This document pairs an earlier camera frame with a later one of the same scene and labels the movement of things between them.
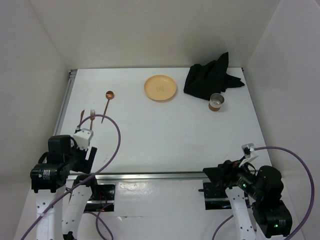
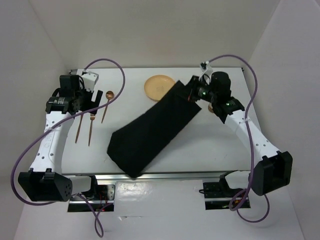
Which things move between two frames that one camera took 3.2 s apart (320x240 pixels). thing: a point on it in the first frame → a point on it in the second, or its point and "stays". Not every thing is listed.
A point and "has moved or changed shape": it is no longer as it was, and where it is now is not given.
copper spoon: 109,95 stays
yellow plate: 160,87 stays
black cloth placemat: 202,81 has moved or changed shape
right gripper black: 215,173 → 190,88
